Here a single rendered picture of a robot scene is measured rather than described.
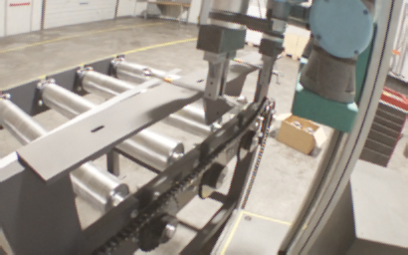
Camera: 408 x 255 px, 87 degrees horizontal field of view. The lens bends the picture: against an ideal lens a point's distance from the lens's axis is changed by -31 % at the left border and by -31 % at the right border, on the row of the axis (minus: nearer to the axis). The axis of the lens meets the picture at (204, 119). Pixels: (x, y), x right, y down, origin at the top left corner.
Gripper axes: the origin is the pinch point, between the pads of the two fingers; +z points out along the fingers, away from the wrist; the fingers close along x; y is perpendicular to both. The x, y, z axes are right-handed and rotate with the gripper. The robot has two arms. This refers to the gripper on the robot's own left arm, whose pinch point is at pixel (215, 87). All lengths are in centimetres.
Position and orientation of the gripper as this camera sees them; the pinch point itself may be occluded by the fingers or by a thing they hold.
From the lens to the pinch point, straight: 60.8
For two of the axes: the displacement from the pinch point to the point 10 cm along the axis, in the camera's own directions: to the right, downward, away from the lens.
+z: -1.5, 9.0, 4.1
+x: -4.6, 3.1, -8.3
